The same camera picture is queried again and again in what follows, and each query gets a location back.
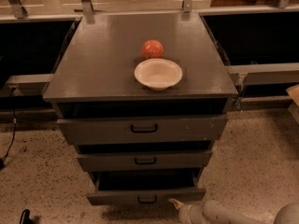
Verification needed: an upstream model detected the black object bottom left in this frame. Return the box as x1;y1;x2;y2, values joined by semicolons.
19;209;31;224

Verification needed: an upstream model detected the grey middle drawer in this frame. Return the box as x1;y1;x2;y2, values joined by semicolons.
77;150;212;172

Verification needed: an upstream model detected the cardboard box at right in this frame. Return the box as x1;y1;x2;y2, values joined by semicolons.
286;84;299;124

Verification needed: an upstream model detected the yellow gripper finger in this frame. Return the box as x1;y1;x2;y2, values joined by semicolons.
169;199;184;209

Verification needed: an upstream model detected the grey bottom drawer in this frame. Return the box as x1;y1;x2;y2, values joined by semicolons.
87;169;206;205

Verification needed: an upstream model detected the black cable on floor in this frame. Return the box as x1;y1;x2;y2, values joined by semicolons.
0;86;18;170

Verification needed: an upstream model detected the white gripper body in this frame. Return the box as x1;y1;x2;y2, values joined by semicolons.
178;204;193;224

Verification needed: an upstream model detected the dark grey drawer cabinet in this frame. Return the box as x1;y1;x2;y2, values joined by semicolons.
42;12;239;185

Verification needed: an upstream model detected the metal frame rail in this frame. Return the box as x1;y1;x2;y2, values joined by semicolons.
0;0;299;23

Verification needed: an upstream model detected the grey drawer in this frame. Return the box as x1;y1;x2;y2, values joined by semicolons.
77;150;212;172
58;115;227;145
87;169;206;205

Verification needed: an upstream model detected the grey top drawer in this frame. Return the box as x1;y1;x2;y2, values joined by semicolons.
58;115;227;145

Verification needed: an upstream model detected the white bowl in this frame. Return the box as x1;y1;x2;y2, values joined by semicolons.
135;58;182;91

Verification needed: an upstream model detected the red orange ball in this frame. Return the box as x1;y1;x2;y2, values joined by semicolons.
141;39;164;59

